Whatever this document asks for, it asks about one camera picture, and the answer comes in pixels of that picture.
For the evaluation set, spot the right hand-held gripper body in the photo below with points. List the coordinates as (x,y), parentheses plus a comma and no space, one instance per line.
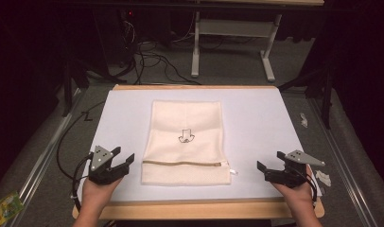
(291,176)

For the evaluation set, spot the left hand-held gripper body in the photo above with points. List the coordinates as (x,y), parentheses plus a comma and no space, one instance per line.
(100,171)

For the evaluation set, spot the cream mesh zipper laundry bag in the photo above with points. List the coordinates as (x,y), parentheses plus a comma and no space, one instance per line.
(185,123)

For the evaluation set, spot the person's right hand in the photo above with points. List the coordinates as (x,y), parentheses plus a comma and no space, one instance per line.
(299,197)

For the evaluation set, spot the person's left hand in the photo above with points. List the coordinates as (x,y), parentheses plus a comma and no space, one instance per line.
(95,195)

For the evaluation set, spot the crumpled white paper scrap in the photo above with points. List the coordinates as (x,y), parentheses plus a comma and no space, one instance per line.
(304,120)
(324,178)

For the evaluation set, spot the pale white table mat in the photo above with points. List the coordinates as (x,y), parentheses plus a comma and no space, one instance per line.
(256,126)

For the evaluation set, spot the black metal stand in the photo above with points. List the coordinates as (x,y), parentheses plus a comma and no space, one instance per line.
(67,91)
(328,94)

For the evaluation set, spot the green yellow packet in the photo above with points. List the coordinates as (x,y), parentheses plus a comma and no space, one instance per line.
(4,209)

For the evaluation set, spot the silver metal floor rail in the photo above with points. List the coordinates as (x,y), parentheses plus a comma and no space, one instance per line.
(45,154)
(341,157)

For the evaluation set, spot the white metal desk frame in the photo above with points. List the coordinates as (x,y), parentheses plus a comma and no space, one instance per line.
(234,27)

